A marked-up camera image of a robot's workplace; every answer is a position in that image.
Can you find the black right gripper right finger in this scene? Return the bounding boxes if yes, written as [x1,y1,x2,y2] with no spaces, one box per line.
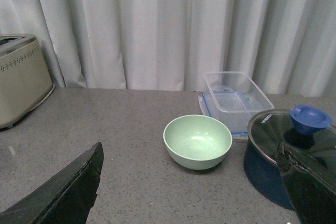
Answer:
[275,142,335,223]

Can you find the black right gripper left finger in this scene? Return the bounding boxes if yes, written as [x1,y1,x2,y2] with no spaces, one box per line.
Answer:
[1,142,104,223]

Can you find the green bowl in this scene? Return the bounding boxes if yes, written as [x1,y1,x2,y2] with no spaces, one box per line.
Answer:
[163,114,233,170]

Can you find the glass pot lid blue knob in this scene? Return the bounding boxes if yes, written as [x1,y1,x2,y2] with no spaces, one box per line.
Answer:
[248,109,335,173]

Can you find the dark blue pot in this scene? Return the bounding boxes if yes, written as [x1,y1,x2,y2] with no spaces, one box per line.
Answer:
[243,140,296,211]

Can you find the blue-rimmed container lid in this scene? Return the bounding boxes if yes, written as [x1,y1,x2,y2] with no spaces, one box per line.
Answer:
[199,90,263,139]

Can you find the cream toaster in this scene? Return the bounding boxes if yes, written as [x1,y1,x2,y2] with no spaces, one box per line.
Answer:
[1,34,55,129]

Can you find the clear plastic container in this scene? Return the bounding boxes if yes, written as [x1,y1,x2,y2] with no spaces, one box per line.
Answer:
[204,71,274,111]

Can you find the white curtain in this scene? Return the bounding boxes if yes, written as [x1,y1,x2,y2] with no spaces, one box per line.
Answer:
[1,0,335,97]

